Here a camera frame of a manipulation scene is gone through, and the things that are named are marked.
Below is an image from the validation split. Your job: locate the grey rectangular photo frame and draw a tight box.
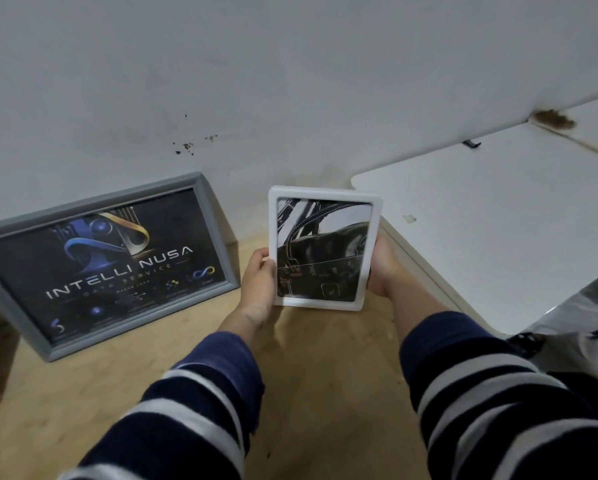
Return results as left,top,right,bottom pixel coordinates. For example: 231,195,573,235
0,171,242,363

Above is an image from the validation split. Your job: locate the person's right hand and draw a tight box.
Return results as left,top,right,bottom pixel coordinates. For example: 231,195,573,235
368,234,402,298

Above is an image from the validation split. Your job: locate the person's left forearm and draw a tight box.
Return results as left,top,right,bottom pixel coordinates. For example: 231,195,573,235
58,307,266,480

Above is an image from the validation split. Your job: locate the white rectangular photo frame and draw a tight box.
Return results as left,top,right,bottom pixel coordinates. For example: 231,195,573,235
268,185,384,312

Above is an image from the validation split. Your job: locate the black bag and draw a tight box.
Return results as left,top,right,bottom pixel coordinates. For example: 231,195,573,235
554,372,598,411

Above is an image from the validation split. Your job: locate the white cabinet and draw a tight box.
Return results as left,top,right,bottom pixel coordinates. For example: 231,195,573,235
351,92,598,338

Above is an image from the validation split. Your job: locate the person's right forearm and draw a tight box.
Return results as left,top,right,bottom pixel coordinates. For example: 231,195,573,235
386,274,598,480

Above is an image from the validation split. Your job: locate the person's left hand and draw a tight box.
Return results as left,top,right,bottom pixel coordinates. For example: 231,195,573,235
236,247,278,325

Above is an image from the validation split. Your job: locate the pale folded sheet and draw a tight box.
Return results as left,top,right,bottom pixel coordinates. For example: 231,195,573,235
528,108,598,158

